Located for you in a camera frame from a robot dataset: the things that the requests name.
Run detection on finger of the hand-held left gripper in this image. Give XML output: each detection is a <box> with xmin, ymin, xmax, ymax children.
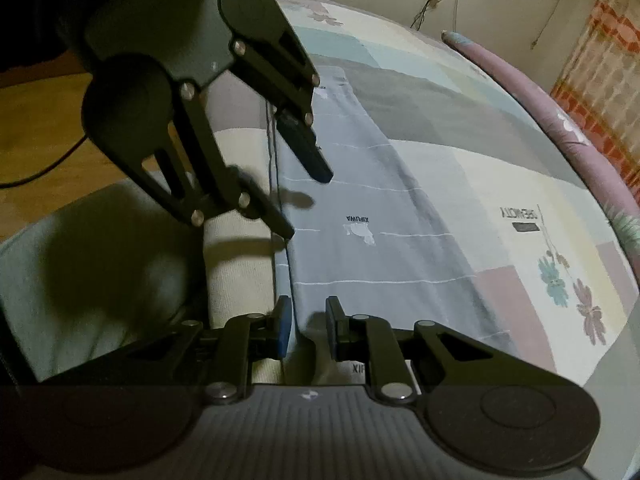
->
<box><xmin>107</xmin><ymin>82</ymin><xmax>297</xmax><ymax>240</ymax></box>
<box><xmin>231</xmin><ymin>5</ymin><xmax>335</xmax><ymax>184</ymax></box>

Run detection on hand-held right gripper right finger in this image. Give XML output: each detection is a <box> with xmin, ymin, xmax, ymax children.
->
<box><xmin>324</xmin><ymin>296</ymin><xmax>493</xmax><ymax>406</ymax></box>

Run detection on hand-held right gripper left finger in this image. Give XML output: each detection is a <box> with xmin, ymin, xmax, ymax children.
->
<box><xmin>125</xmin><ymin>295</ymin><xmax>295</xmax><ymax>406</ymax></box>

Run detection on grey striped pants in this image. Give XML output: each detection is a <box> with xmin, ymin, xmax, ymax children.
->
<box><xmin>272</xmin><ymin>64</ymin><xmax>518</xmax><ymax>386</ymax></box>

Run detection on patchwork floral bed sheet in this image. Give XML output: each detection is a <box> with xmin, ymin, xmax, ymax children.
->
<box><xmin>197</xmin><ymin>0</ymin><xmax>640</xmax><ymax>411</ymax></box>

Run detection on pale green blanket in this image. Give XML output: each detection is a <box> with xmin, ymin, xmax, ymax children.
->
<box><xmin>0</xmin><ymin>180</ymin><xmax>211</xmax><ymax>386</ymax></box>

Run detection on purple floral quilt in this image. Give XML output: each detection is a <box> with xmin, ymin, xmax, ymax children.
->
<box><xmin>440</xmin><ymin>30</ymin><xmax>640</xmax><ymax>271</ymax></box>

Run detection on red patterned curtain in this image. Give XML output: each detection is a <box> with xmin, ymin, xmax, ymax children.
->
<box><xmin>550</xmin><ymin>0</ymin><xmax>640</xmax><ymax>173</ymax></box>

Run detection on black floor cable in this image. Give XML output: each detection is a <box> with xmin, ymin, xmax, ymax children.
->
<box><xmin>0</xmin><ymin>127</ymin><xmax>88</xmax><ymax>190</ymax></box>

